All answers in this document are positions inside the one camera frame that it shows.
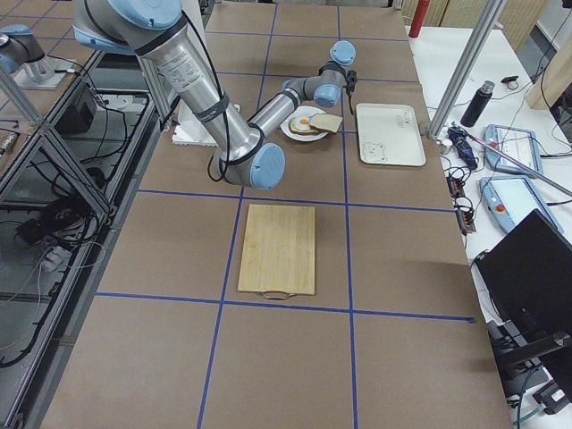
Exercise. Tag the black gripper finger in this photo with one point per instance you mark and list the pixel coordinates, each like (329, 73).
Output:
(349, 93)

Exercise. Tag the bread slice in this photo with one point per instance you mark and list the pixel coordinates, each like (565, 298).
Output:
(315, 130)
(326, 123)

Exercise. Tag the white round plate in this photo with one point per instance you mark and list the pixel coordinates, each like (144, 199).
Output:
(306, 111)

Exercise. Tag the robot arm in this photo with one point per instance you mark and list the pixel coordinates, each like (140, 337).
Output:
(18, 47)
(158, 31)

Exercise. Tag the bread slice under egg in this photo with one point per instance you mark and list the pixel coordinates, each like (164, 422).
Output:
(315, 130)

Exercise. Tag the fried egg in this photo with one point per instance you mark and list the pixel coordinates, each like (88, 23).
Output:
(300, 125)

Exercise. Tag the cream bear tray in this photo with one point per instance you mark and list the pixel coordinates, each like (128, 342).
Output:
(389, 135)

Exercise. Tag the red cylinder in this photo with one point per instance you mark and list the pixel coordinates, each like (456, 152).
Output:
(418, 18)

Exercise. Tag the folded dark umbrella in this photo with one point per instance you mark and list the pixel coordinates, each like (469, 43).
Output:
(458, 137)

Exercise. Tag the black water bottle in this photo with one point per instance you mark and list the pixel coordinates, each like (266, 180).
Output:
(477, 104)

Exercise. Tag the far teach pendant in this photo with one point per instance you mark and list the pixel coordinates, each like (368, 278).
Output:
(519, 144)

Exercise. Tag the teach pendant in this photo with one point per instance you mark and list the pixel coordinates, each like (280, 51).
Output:
(511, 199)
(519, 144)

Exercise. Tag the wooden cutting board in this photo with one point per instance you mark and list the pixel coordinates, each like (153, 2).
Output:
(278, 254)

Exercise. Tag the near teach pendant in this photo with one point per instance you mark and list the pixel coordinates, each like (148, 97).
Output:
(511, 199)

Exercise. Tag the black laptop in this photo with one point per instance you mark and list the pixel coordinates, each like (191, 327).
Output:
(528, 275)

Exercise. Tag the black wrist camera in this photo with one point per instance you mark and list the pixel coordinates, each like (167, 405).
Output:
(351, 80)

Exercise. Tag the aluminium frame post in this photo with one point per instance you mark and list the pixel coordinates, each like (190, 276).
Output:
(472, 50)

